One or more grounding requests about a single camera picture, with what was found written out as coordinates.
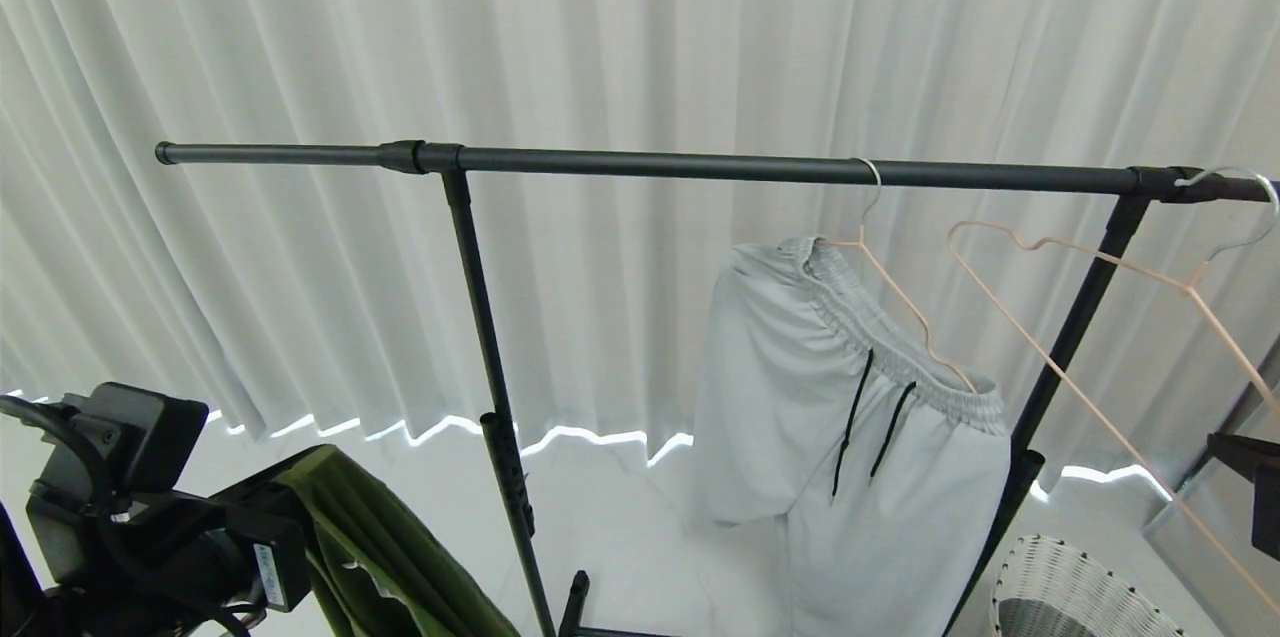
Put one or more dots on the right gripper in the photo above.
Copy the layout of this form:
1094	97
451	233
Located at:
1268	527

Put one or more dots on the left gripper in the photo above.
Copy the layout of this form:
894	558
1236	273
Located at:
260	547

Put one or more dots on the green garment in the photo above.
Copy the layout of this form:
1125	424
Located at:
400	557

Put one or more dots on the pink clothes hanger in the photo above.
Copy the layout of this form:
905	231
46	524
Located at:
900	295
1192	285

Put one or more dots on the pale grey shorts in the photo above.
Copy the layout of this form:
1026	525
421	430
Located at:
880	517

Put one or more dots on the white laundry basket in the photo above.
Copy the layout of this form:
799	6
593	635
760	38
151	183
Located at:
1070	577

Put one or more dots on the black clothes rack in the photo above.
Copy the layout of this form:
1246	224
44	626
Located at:
700	164

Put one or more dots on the white curtain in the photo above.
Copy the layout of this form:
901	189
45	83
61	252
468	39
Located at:
600	17

